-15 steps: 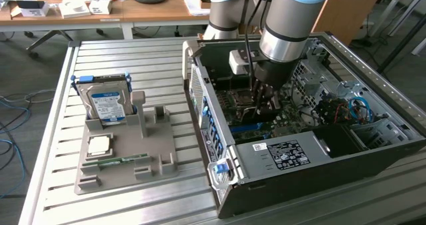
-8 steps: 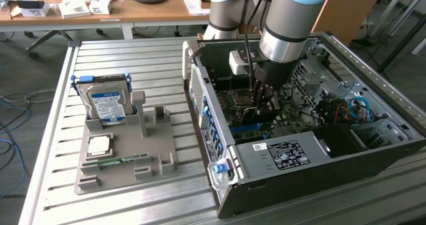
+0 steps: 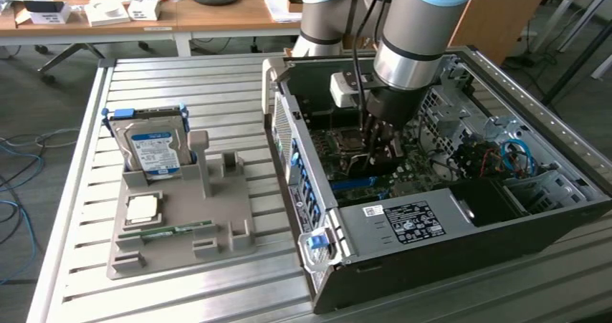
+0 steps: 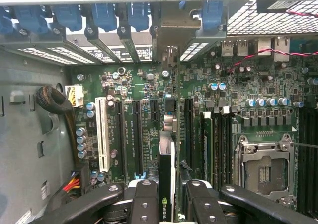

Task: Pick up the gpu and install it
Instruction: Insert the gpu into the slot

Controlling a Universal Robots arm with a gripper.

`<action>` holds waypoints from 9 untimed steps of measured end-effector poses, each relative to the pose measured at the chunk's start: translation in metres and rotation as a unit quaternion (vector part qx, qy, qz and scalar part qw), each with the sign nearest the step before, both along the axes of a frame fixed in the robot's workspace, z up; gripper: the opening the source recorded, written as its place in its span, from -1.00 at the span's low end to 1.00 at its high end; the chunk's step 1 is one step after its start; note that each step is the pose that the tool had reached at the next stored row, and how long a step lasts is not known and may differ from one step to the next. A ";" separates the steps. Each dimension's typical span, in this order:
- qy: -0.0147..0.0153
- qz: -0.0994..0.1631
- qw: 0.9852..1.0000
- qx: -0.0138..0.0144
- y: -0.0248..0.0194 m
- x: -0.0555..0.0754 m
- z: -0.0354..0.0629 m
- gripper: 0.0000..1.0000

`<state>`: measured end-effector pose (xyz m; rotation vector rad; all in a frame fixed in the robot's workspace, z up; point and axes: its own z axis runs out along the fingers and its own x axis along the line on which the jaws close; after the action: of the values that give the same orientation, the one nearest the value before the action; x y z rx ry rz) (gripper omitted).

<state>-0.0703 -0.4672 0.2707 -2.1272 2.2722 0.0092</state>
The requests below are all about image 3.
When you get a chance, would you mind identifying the silver CPU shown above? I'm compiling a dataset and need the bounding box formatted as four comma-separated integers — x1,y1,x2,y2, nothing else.
124,195,160,225

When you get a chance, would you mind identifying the white box with black lid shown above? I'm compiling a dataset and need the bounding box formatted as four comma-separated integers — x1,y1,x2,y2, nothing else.
22,0,72,25

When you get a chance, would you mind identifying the wooden desk white frame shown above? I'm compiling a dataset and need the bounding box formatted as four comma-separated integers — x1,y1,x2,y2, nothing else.
173,0,438,57
0,0,192,57

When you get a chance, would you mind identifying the black and red wire bundle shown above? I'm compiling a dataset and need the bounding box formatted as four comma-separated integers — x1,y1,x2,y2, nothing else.
451,140,502,179

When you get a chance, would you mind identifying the silver disk bay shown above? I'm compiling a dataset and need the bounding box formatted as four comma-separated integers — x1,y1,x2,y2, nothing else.
501,170,592,216

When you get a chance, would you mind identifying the white box with round disc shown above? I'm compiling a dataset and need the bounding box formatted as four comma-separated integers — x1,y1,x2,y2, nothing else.
84,0,131,26

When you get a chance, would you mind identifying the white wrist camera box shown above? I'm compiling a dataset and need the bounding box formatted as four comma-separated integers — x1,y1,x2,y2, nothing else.
328,72,379,109

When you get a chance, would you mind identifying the silver perforated drive cage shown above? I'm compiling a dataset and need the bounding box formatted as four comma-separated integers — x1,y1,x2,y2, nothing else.
419,85,479,152

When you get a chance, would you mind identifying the hard disk with blue bracket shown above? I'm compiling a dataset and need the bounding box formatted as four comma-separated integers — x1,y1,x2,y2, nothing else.
99,103,188,180

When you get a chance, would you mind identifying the green motherboard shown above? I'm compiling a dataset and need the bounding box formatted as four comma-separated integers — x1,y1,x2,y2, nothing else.
307,110,459,208

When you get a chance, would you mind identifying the black Nvidia graphics card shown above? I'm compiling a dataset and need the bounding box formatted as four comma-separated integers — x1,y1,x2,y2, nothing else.
327,150,407,181

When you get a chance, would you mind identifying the blue case latch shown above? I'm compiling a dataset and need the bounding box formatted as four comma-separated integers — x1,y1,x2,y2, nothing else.
307,233,331,251

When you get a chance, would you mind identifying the green RAM stick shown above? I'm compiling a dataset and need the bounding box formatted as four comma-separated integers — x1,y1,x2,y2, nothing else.
117,221,214,238

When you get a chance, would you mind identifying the blue expansion slot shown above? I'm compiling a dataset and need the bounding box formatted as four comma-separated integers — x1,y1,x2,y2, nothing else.
331,177,382,192

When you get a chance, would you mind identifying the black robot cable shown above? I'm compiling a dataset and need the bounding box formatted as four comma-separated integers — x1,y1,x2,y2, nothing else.
350,0,373,123

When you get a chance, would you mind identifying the blue wire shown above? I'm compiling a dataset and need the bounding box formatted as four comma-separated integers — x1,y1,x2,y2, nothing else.
500,139,536,179

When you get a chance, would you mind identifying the grey table leg with casters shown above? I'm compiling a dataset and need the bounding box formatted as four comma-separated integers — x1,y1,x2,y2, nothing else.
36,42,107,85

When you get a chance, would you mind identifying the blue cable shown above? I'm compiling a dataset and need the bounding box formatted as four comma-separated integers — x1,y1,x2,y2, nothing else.
0,142,44,284

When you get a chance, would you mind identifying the white paper stack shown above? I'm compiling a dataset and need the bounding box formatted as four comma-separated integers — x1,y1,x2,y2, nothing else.
264,0,303,23

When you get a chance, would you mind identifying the grey printed parts rack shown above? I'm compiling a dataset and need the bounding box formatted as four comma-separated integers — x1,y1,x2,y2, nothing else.
105,129,259,280

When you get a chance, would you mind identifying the white cable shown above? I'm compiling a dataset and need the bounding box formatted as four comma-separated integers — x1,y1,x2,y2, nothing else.
0,127,81,149

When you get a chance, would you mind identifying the black open PC case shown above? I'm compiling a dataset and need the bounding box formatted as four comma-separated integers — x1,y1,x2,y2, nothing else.
260,44,612,315

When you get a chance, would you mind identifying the CPU socket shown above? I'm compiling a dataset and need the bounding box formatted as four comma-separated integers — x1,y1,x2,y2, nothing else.
328,128,369,152

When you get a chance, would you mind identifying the white box with label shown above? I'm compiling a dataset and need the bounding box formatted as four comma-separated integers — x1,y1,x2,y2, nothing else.
127,0,163,21

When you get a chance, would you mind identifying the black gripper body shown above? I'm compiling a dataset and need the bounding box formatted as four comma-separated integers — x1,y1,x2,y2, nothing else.
365,85,431,130

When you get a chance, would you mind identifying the black metal post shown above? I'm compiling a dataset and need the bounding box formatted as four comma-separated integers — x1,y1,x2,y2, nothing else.
542,13,612,105

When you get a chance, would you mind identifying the grey power supply unit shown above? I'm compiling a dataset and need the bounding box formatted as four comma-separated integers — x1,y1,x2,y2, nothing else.
336,188,474,263

